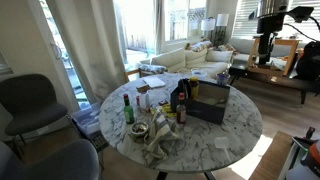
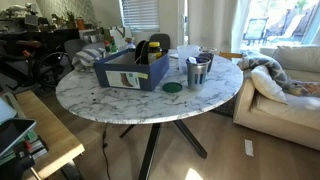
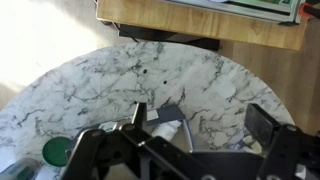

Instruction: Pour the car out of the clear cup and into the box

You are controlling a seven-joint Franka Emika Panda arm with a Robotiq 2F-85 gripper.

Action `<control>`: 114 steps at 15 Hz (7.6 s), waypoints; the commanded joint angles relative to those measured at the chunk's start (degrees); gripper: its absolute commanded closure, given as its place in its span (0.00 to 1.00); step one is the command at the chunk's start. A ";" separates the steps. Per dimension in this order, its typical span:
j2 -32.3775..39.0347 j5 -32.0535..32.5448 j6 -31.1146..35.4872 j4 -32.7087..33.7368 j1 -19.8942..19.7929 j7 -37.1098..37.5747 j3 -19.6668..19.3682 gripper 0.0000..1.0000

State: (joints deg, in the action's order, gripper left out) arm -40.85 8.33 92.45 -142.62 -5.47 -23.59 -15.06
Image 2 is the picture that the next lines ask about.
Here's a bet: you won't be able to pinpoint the dark tablet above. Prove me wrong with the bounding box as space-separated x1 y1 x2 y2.
0 118 37 158

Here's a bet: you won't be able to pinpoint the dark grey chair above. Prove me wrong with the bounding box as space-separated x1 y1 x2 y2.
149 33 172 52

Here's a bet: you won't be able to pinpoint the black round plate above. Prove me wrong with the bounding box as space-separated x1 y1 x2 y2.
141 40 151 65
134 39 147 65

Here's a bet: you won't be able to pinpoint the black clamp mount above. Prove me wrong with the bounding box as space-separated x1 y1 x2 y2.
0 149 36 180

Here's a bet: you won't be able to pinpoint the black table legs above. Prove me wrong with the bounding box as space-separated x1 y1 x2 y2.
119 119 208 180

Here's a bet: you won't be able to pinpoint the brown sauce bottle red cap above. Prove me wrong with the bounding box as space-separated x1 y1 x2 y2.
103 40 112 58

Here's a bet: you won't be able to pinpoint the white outdoor lounge chair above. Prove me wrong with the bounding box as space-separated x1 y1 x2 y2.
266 13 306 44

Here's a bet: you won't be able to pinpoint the small white bottle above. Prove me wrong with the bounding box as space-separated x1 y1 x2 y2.
125 37 137 51

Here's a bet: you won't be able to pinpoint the metal cup with blue stripes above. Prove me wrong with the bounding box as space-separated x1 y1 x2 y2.
185 55 212 92

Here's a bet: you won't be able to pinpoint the jar with yellow lid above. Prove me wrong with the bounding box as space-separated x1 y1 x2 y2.
147 41 164 65

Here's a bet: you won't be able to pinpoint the bicycle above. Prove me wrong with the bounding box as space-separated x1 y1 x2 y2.
0 39 73 89

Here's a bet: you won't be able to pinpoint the orange jar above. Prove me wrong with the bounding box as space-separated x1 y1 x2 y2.
76 16 86 31

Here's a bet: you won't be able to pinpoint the black cabinet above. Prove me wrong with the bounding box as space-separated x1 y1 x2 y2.
0 28 81 71

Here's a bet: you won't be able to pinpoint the white tote bag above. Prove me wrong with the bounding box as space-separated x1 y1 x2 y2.
108 25 133 51

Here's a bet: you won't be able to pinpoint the wooden bench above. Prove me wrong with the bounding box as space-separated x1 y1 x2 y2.
14 89 86 180

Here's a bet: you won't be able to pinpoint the wooden chair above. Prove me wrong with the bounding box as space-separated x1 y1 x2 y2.
218 50 244 60

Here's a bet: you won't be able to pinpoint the dark outdoor chair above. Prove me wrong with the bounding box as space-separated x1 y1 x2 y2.
242 17 270 46

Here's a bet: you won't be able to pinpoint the stack of books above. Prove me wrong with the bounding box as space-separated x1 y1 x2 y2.
0 129 49 168

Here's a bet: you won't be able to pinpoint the green round lid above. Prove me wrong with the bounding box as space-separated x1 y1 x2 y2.
161 81 184 94

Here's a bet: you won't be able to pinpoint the white curtain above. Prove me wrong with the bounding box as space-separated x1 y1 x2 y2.
187 0 251 54

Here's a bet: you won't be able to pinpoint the dark patterned rug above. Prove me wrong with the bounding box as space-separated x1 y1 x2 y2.
213 94 238 118

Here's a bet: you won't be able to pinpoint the white window blinds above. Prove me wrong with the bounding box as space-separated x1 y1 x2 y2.
120 0 161 33

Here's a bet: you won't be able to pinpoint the white paper scrap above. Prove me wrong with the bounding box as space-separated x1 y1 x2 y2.
244 138 255 158

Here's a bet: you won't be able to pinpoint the striped dish towel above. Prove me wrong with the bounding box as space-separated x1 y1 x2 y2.
71 46 107 73

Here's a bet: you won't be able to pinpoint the black floor cable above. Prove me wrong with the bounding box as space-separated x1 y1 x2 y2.
101 123 113 180

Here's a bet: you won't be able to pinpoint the blue white wrapper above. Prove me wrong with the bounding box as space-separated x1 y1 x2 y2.
186 56 209 65

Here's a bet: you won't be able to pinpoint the dark cup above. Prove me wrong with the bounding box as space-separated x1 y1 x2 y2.
199 52 215 73

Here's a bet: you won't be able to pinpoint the blue cardboard box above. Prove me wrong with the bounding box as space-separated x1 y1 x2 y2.
93 48 170 92

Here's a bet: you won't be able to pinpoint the light grey chair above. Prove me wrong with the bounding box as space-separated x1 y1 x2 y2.
63 38 89 63

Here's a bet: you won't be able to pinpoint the grey patterned blanket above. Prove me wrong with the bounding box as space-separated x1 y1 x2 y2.
237 49 320 98

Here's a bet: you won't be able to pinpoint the green glass bottle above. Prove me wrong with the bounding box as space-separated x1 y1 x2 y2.
109 35 120 55

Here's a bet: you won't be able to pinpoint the potted plant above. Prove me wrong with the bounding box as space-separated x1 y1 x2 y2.
64 10 77 29

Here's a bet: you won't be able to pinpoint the clear drinking glass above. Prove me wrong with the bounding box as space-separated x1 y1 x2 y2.
199 46 218 56

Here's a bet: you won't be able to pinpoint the white cushion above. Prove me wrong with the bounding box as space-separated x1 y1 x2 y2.
250 64 288 104

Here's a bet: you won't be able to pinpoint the beige sofa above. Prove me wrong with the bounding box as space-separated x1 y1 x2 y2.
233 44 320 152

